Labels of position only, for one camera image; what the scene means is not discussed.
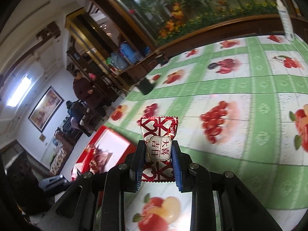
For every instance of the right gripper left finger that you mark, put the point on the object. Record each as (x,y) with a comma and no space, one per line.
(97,199)

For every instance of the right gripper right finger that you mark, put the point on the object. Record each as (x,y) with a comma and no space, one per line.
(218,200)

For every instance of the red white heart packet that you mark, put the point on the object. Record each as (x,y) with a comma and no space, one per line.
(158,133)

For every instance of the red white tray box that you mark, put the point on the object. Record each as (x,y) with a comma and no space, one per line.
(108,141)

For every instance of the person in dark coat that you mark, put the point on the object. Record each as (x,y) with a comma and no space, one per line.
(85,92)

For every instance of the black cylindrical container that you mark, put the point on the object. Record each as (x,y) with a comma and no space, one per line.
(145,86)

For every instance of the grey thermos jug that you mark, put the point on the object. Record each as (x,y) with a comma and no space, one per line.
(117,61)

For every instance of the blue thermos jug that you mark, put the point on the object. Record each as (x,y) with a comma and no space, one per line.
(128,52)

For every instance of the small black box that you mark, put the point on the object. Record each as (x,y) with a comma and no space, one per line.
(162,59)

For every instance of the white spray bottle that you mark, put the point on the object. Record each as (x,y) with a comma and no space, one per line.
(286,20)

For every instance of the framed wall painting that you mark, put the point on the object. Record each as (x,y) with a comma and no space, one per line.
(45,109)

